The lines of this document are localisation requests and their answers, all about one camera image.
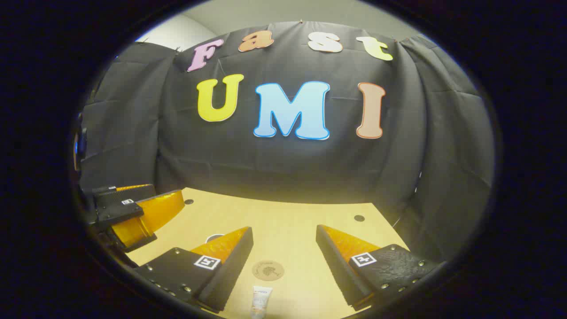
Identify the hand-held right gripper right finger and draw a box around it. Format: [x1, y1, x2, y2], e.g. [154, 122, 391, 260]
[315, 224, 447, 311]

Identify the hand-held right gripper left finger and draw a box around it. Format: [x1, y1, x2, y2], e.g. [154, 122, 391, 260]
[133, 226, 254, 312]

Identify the round wooden coaster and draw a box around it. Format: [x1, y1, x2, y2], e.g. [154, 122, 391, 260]
[252, 260, 285, 281]

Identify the white toothpaste tube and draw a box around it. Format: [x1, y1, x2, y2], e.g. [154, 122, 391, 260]
[250, 286, 273, 319]

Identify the wooden desktop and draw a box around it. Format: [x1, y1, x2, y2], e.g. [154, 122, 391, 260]
[126, 187, 410, 319]

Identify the black backdrop cloth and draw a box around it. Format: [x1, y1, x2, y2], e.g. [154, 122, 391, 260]
[75, 20, 496, 262]

